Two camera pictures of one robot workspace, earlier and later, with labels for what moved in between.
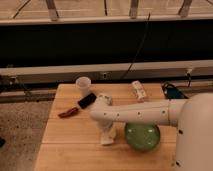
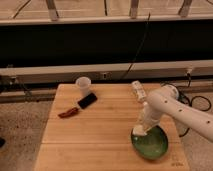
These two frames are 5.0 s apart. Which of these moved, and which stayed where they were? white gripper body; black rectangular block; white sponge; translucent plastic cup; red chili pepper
Moved: white gripper body; white sponge
Stayed: translucent plastic cup; black rectangular block; red chili pepper
